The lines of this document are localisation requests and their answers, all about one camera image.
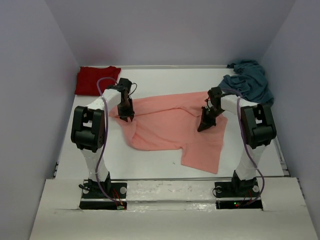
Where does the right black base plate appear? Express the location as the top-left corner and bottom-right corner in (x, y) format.
(212, 181), (263, 210)

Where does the pink t shirt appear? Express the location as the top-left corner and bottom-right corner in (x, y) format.
(109, 92), (228, 174)

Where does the blue crumpled t shirt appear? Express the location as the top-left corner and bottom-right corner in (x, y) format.
(218, 60), (274, 105)

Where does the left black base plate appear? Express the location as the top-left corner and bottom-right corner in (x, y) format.
(78, 181), (128, 211)

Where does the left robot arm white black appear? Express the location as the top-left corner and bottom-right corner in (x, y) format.
(70, 77), (136, 198)

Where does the red folded t shirt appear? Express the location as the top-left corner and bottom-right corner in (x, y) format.
(74, 66), (122, 96)

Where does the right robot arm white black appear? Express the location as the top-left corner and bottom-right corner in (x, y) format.
(197, 87), (277, 202)

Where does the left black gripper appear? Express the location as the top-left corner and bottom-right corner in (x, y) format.
(117, 98), (135, 122)

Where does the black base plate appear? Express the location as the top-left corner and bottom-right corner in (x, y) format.
(78, 181), (128, 211)
(212, 181), (263, 210)

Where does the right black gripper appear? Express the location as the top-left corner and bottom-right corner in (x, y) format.
(198, 106), (225, 132)

